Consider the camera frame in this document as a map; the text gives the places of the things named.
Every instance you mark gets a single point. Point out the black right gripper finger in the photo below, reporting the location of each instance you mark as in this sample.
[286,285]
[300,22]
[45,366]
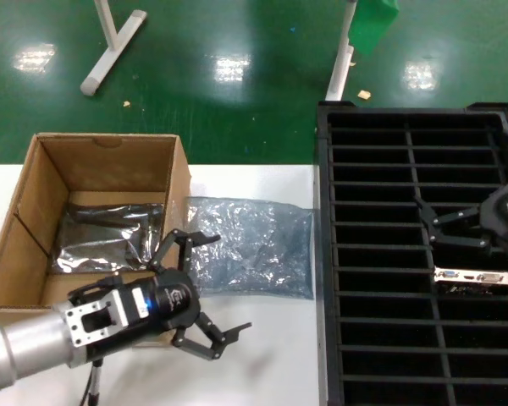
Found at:
[453,217]
[461,241]

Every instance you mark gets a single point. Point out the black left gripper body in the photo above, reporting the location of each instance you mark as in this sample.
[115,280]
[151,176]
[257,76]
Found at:
[173,300]

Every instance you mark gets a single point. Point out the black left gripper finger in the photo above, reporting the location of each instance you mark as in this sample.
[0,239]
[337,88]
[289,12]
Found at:
[207,342]
[184,241]

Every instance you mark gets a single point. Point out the grey antistatic bag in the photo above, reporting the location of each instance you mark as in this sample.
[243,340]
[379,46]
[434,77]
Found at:
[254,237]

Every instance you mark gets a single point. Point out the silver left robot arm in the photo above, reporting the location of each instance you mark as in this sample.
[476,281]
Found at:
[29,342]

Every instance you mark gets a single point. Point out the flat bagged graphics card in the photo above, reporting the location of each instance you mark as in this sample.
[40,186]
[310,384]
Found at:
[106,237]

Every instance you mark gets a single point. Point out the brown cardboard box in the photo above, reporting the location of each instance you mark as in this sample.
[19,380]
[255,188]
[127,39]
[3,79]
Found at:
[110,165]

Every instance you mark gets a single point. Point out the black slotted container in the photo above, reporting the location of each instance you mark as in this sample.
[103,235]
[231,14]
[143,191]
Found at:
[324,254]

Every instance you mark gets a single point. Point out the large yellow paper scrap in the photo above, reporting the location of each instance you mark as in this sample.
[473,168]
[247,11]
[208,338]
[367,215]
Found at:
[364,94]

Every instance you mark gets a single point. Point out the white table leg with foot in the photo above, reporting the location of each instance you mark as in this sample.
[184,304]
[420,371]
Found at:
[106,59]
[338,72]

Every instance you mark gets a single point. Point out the green tablecloth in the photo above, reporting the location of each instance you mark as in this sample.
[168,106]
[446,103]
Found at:
[370,25]

